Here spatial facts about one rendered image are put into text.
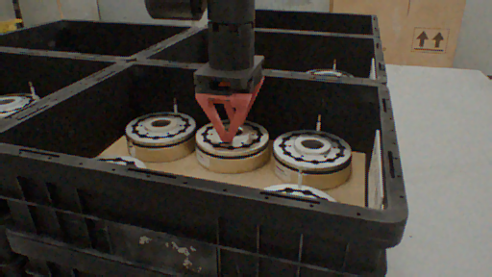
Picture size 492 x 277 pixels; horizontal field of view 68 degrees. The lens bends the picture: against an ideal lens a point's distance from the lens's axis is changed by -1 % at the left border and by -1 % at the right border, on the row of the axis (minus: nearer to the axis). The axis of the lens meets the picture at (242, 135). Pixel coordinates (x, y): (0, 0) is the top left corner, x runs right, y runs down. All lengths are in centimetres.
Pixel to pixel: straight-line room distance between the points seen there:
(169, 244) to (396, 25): 316
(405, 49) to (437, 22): 31
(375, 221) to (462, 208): 47
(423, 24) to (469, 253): 290
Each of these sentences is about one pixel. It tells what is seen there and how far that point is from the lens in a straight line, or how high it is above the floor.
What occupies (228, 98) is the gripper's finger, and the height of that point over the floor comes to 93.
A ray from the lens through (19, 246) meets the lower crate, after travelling 48.
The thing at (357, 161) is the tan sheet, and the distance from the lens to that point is 54.
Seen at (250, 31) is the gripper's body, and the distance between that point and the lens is 45.
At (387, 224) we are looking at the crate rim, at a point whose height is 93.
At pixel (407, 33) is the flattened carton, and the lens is 341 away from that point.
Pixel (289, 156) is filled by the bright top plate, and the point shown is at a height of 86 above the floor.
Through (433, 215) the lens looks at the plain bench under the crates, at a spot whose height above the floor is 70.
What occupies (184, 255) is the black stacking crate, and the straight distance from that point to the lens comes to 35.
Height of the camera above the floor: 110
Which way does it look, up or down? 28 degrees down
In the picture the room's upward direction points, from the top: straight up
